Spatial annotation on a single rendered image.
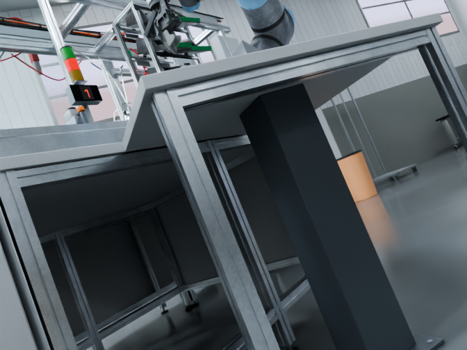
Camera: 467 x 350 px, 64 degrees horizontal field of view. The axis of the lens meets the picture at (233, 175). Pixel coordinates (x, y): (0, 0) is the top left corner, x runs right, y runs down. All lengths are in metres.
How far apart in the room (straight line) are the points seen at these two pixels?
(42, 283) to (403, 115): 7.73
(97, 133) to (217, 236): 0.62
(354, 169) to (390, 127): 2.73
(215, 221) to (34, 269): 0.42
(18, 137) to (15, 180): 0.17
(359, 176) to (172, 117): 4.67
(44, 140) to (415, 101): 7.98
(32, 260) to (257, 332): 0.51
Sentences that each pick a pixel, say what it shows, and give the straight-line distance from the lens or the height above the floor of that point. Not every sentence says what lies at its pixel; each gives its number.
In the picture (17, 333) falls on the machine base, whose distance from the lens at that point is 0.93.
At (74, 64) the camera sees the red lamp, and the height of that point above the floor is 1.33.
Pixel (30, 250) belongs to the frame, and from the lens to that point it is 0.95.
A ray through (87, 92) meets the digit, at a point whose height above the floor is 1.20.
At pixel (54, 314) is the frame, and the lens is 0.95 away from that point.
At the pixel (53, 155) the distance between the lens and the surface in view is 1.02.
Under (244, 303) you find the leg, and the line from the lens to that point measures 0.74.
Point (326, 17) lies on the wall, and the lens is 8.10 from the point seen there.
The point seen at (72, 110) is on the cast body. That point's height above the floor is 1.08.
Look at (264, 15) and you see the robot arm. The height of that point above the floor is 1.05.
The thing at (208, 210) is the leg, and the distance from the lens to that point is 0.72.
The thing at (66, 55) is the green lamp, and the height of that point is 1.38.
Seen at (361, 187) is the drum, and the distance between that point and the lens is 5.32.
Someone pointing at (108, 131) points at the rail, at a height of 0.93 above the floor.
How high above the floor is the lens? 0.56
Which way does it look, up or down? 5 degrees up
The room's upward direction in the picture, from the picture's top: 22 degrees counter-clockwise
